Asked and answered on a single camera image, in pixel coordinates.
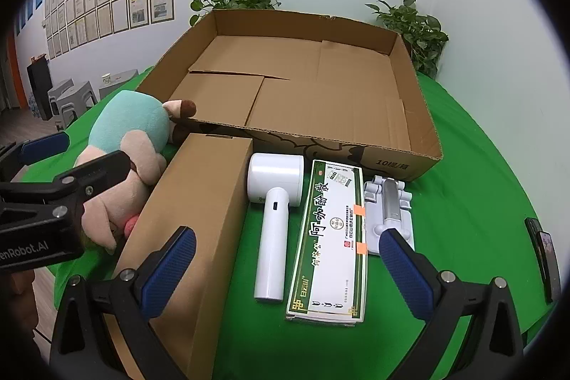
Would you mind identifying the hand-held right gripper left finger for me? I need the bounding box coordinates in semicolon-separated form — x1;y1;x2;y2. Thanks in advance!
49;226;197;380

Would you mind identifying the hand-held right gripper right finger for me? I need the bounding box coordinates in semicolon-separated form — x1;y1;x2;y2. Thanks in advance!
378;228;526;380

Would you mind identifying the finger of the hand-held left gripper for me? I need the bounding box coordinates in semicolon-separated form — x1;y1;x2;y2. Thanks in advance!
56;151;134;207
0;132;71;185

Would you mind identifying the teal and pink plush toy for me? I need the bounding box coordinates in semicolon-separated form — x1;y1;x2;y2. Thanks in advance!
73;90;197;251

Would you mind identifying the long brown cardboard box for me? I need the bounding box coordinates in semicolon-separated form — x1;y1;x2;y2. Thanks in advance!
107;133;254;380

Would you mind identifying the green and white medicine box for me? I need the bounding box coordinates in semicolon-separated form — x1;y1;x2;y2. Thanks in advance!
285;160;369;324

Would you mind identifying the white hair dryer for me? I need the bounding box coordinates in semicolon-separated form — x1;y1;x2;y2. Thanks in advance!
247;153;306;303

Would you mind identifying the large cardboard box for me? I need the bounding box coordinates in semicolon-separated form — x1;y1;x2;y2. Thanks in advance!
134;8;444;182

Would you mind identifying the grey plastic stool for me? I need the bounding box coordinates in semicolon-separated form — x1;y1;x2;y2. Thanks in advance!
99;69;140;96
47;79;76;118
56;81;99;129

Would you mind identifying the black cabinet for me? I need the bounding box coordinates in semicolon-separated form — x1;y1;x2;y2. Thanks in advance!
27;58;54;120

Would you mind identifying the white folding phone stand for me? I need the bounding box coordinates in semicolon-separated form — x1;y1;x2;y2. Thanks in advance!
363;175;416;258

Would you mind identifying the black smartphone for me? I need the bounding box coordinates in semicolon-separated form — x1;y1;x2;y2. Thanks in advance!
524;217;562;303

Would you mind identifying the leafy green potted plant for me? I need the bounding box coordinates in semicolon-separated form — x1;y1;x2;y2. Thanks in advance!
365;0;450;78

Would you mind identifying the wall of framed certificates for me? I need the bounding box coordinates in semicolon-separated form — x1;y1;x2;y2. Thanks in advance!
42;0;176;60

